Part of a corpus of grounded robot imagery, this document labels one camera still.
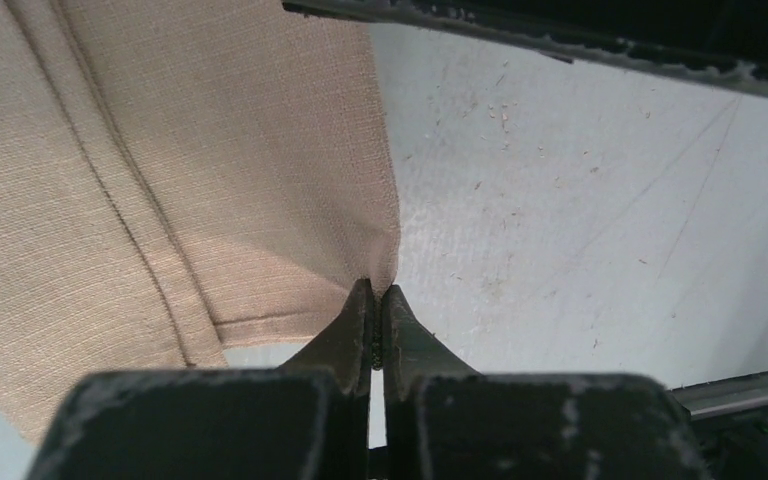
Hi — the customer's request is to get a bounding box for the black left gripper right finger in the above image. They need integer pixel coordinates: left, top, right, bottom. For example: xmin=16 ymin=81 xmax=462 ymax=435
xmin=381 ymin=286 xmax=708 ymax=479

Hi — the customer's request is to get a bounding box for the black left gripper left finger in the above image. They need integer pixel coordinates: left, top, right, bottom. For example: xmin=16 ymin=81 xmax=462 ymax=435
xmin=28 ymin=280 xmax=375 ymax=479

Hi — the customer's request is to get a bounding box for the aluminium frame rail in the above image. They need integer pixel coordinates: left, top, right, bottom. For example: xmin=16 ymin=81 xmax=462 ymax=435
xmin=671 ymin=371 xmax=768 ymax=456

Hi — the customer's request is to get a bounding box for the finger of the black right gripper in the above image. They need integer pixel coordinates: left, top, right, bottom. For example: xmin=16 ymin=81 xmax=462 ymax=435
xmin=282 ymin=0 xmax=768 ymax=98

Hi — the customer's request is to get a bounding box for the beige cloth napkin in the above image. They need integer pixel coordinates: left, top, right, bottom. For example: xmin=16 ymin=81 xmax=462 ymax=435
xmin=0 ymin=1 xmax=400 ymax=443

